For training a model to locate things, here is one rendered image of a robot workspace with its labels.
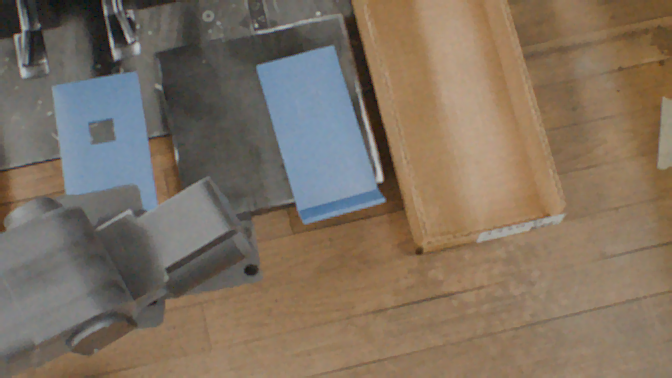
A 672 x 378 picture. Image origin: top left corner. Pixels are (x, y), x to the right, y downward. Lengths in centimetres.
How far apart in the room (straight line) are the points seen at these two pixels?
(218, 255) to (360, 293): 32
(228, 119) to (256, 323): 18
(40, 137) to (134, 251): 39
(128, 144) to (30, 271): 33
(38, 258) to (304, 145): 42
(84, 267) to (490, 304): 47
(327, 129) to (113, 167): 19
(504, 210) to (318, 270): 17
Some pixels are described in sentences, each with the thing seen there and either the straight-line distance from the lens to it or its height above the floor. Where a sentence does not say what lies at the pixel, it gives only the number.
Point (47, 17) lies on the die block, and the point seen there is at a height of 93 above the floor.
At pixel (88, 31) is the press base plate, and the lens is 118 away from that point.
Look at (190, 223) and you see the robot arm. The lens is 78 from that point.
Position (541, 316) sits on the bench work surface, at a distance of 111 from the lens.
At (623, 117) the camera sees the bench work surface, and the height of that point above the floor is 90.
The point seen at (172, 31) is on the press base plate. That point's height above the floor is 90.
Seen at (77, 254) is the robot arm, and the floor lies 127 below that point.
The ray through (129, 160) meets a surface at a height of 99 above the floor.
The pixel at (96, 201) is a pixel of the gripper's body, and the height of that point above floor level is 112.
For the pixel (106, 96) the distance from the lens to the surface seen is 106.
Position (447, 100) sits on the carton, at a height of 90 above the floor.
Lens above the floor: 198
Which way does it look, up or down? 75 degrees down
